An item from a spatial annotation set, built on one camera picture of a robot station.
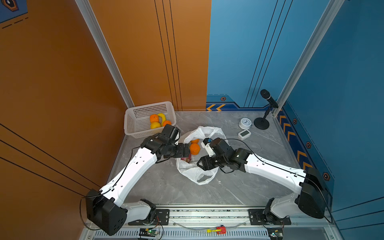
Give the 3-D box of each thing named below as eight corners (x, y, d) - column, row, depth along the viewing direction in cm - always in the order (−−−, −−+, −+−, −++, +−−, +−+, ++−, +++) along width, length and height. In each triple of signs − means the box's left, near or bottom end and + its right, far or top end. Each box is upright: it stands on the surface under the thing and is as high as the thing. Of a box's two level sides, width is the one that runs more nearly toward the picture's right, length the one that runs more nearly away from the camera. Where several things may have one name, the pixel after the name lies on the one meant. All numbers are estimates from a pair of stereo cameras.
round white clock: (239, 129, 111) (240, 125, 108) (237, 121, 116) (239, 117, 113) (250, 129, 111) (252, 125, 108) (248, 121, 116) (250, 117, 113)
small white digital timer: (242, 142, 103) (243, 140, 101) (235, 136, 107) (236, 134, 105) (251, 135, 107) (252, 133, 105) (244, 130, 110) (245, 127, 108)
